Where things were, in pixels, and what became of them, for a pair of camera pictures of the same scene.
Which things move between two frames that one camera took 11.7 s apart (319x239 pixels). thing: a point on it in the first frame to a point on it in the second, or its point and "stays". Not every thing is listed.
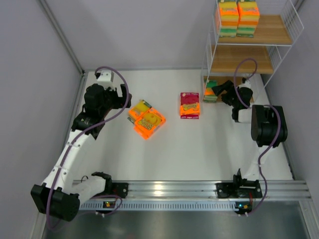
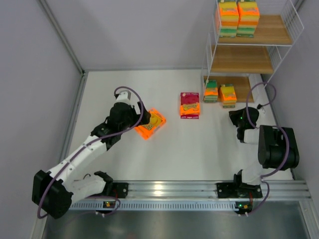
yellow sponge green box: (248, 18) stays
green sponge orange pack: (210, 95) stays
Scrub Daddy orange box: (148, 124) stays
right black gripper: (230, 90) to (234, 115)
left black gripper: (119, 97) to (142, 114)
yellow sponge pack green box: (229, 16) stays
